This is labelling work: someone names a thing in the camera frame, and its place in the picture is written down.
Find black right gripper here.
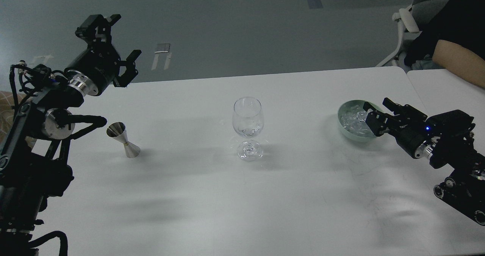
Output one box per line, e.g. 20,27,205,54
363,97,434,159

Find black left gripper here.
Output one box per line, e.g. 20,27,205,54
64,14,142,97

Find clear ice cubes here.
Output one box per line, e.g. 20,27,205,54
338,109,374,137

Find steel cocktail jigger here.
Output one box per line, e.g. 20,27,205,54
106,122,141,158

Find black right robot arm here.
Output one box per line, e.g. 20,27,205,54
363,98,485,225

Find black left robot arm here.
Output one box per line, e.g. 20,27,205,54
0,14,141,256

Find clear wine glass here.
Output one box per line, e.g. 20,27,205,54
232,97,264,162

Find green bowl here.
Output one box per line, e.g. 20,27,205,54
337,100,377,143

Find seated person black shirt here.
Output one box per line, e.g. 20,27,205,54
404,0,485,87

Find grey office chair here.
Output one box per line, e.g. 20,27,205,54
377,0,449,72

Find beige checkered sofa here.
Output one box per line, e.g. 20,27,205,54
0,91,14,143

